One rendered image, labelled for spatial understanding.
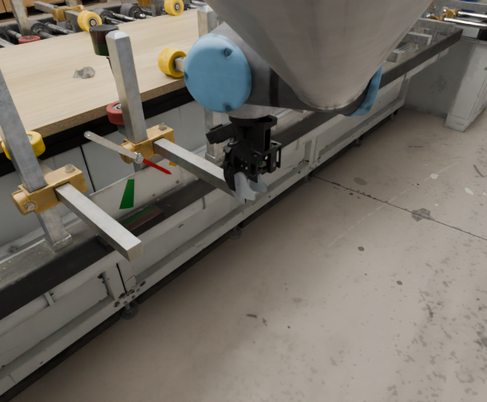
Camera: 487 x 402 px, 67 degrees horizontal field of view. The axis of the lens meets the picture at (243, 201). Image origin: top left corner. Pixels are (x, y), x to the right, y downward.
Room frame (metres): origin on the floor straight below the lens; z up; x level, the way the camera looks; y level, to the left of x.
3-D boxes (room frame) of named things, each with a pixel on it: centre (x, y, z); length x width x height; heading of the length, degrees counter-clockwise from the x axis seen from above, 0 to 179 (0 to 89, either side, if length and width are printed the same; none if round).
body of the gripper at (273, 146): (0.60, -0.02, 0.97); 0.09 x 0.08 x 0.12; 47
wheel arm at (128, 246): (0.59, 0.35, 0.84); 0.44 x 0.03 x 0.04; 48
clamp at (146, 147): (0.81, 0.24, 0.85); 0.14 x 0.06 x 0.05; 138
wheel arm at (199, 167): (0.77, 0.17, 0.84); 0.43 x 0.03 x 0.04; 48
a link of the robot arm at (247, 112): (0.61, -0.01, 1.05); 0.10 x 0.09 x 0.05; 137
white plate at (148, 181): (0.75, 0.26, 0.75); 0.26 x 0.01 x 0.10; 138
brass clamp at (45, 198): (0.63, 0.41, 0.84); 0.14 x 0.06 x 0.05; 138
